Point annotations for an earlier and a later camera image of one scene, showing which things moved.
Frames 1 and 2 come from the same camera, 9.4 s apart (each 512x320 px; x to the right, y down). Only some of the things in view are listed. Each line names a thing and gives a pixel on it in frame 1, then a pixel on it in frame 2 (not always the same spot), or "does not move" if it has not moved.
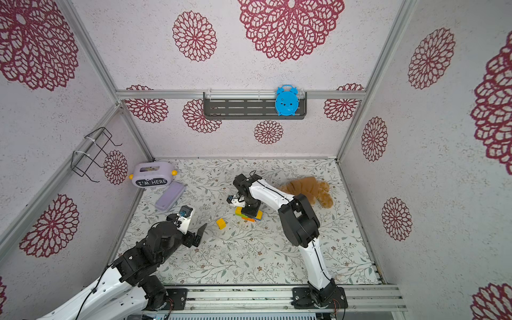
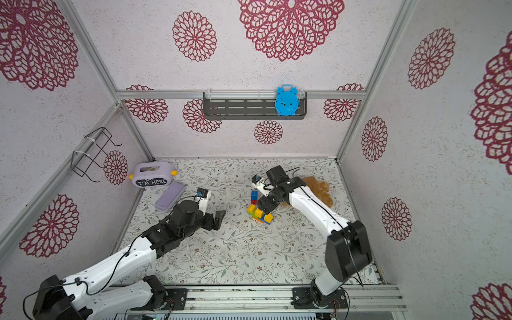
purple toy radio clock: (153, 174) does not move
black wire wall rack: (84, 159) does not move
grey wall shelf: (247, 106) does not move
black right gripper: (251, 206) -> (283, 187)
